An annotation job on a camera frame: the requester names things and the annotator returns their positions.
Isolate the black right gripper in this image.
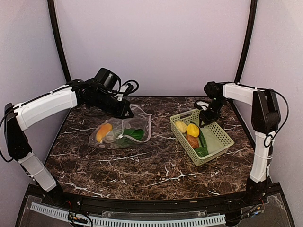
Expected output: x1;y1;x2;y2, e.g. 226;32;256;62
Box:
199;97;226;127

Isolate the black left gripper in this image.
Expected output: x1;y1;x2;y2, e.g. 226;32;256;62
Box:
94;89;134;119

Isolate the green white bok choy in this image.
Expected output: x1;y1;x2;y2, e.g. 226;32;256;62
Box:
116;128;144;146

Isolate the clear zip top bag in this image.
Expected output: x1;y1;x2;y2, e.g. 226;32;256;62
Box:
88;105;152;149

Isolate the orange yellow mango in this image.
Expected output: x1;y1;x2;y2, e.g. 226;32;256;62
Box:
96;123;113;143

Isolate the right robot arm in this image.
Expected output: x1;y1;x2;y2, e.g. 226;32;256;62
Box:
199;81;284;205

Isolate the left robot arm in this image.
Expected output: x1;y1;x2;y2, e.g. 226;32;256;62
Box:
0;79;137;206

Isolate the beige walnut-like food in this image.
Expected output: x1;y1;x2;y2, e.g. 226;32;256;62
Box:
175;121;187;133

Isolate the yellow lemon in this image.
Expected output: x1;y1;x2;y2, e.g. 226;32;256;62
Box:
187;123;200;138

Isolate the dark green cucumber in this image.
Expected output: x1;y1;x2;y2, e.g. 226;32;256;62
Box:
190;121;208;149

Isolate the green perforated plastic basket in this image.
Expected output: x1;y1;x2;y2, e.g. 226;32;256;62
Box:
170;109;234;166

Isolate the brown potato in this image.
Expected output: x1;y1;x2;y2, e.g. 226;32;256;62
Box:
185;135;200;149

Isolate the green pepper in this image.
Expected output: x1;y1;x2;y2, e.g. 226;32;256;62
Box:
195;147;209;157

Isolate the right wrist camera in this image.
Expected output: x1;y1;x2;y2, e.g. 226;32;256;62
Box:
194;99;209;111

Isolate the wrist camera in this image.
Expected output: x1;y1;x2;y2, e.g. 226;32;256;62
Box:
94;68;139;96
194;99;209;111

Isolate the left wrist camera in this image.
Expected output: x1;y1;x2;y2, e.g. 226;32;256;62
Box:
94;68;139;96

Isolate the black front rail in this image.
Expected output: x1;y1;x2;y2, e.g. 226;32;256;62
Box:
16;183;289;227

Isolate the black frame post left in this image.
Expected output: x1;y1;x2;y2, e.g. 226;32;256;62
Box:
47;0;71;82

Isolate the black frame post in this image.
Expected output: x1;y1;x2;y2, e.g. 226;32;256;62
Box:
47;0;71;82
234;0;258;83

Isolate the white slotted cable duct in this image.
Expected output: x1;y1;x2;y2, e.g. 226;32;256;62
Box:
30;202;226;227

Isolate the black frame post right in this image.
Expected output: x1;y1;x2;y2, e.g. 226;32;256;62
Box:
234;0;258;83

